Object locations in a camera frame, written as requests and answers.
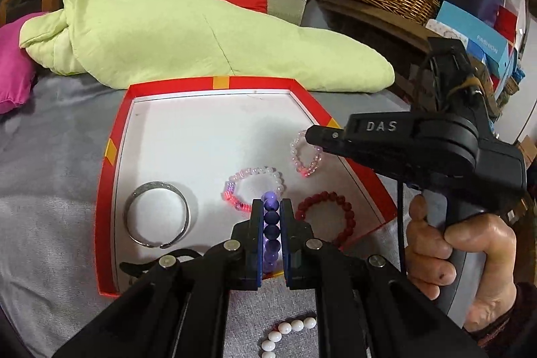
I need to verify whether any purple bead bracelet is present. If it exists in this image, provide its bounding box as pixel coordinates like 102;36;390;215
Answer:
260;191;281;274

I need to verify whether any green folded quilt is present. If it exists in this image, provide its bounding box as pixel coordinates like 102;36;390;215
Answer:
19;0;395;93

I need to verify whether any wooden shelf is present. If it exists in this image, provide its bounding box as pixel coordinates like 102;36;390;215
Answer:
316;0;438;103

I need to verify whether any person right hand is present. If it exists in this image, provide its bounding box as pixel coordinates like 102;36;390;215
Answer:
405;194;517;331

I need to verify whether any grey bed blanket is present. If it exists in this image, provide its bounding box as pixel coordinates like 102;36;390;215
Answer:
1;73;409;357

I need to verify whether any black hair tie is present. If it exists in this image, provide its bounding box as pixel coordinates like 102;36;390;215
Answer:
119;248;202;277

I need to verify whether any pale pink crystal bracelet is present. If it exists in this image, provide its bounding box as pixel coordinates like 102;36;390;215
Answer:
289;129;324;177

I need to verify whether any light blue box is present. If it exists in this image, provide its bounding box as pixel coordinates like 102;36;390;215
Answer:
427;1;512;79

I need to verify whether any pink white bead bracelet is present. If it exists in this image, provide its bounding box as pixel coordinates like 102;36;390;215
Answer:
222;166;286;213

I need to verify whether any magenta pillow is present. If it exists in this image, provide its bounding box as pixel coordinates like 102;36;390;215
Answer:
0;13;43;114

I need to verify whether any red gift box lid tray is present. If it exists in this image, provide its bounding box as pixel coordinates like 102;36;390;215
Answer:
94;76;396;296

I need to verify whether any red bead bracelet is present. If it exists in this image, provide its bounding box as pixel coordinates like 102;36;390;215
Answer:
294;191;357;249

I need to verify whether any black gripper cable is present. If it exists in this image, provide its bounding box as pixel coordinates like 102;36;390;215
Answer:
396;181;408;274

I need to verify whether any silver metal bangle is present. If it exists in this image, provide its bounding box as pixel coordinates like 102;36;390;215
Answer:
122;181;191;250

